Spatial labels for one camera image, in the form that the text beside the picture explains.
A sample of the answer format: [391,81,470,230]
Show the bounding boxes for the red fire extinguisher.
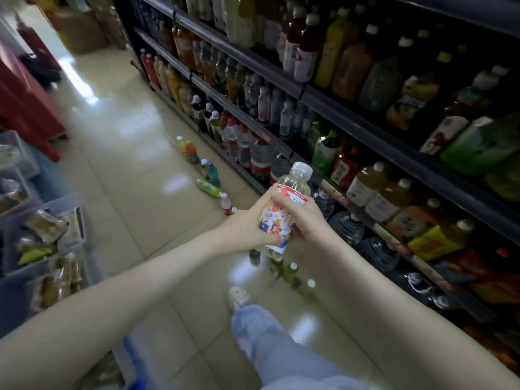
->
[18,24,63,88]

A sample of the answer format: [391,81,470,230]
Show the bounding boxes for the pale tea bottle colourful label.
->
[258,161,315,255]

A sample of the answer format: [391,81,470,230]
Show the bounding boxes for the brown cardboard box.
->
[50,5,111,55]
[85,0,127,49]

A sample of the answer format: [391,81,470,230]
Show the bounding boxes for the row of red yellow bottles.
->
[138,48,196,119]

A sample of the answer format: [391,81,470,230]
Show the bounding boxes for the person's right forearm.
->
[313,227,520,390]

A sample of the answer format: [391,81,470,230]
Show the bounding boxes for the person's left forearm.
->
[0,231,237,390]

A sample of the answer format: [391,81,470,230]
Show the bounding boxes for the dark grey store shelving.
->
[114,0,520,379]

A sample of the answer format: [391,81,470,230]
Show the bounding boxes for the person's left hand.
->
[213,189,281,255]

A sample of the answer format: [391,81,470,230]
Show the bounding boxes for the orange bottle yellow cap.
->
[175,135,200,165]

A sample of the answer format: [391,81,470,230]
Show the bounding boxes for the row of dark beverage bottles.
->
[154,18,318,184]

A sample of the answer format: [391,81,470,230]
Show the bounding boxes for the wire baskets of snack packets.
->
[0,129,105,338]

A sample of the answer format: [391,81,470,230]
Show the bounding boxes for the person's right hand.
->
[272,192,334,250]

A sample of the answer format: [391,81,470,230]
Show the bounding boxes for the row of large water jugs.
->
[313,191,456,314]

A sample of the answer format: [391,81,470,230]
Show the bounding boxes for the teal bottle blue cap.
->
[201,158,222,190]

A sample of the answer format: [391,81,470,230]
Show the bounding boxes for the person's blue jeans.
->
[231,304,371,390]

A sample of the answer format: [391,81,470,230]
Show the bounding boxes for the person's white left shoe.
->
[226,285,253,314]

